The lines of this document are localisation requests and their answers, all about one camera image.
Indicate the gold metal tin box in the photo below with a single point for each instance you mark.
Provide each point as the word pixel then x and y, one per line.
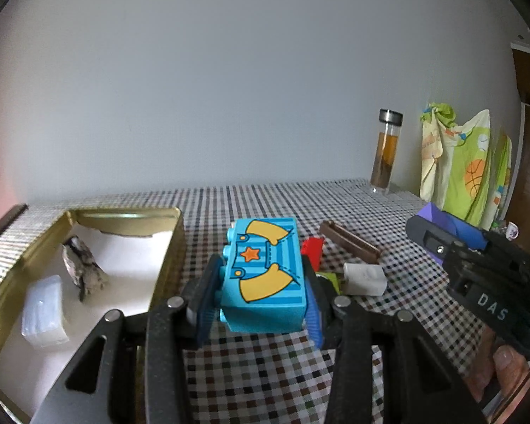
pixel 170 256

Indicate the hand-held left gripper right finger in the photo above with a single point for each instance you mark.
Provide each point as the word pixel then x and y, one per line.
pixel 313 322

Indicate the translucent white block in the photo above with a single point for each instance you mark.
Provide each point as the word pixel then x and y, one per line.
pixel 44 313

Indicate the blue printed toy block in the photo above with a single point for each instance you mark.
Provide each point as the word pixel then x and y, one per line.
pixel 265 282

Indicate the black flat object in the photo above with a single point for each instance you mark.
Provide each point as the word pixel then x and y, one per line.
pixel 9 221

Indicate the green yellow printed cloth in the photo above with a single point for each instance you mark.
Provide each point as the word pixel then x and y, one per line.
pixel 468 172

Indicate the brown chocolate-like bar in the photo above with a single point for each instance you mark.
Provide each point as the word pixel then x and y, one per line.
pixel 353 243

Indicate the glass tea bottle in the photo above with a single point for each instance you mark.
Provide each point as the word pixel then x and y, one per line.
pixel 385 154

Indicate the white rectangular block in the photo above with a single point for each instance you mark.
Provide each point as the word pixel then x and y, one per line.
pixel 364 279

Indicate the small white printed cup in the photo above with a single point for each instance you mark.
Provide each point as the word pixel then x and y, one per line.
pixel 512 231

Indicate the person's right hand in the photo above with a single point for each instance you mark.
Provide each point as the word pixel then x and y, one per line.
pixel 508 362

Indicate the white paper liner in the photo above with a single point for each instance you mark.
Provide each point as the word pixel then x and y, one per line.
pixel 128 265

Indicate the green toy block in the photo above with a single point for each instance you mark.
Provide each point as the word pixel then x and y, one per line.
pixel 331 280

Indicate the red toy block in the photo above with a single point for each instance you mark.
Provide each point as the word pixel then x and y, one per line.
pixel 313 249

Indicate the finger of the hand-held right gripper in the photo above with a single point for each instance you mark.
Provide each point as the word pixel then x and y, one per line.
pixel 466 232
pixel 430 240

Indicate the grey rough rock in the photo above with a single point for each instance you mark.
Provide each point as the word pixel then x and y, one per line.
pixel 84 269

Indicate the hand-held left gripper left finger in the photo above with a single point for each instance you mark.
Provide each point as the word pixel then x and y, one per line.
pixel 205 318

